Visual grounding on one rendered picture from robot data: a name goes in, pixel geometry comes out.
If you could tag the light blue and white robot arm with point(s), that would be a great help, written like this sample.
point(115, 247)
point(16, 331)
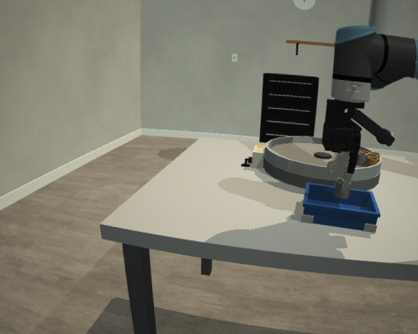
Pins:
point(361, 51)

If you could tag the blue crate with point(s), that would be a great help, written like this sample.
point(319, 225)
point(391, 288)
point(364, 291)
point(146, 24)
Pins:
point(333, 211)

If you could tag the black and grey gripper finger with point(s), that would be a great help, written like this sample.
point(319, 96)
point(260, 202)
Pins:
point(345, 167)
point(336, 160)

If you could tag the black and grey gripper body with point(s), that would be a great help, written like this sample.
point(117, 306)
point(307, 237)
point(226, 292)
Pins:
point(339, 124)

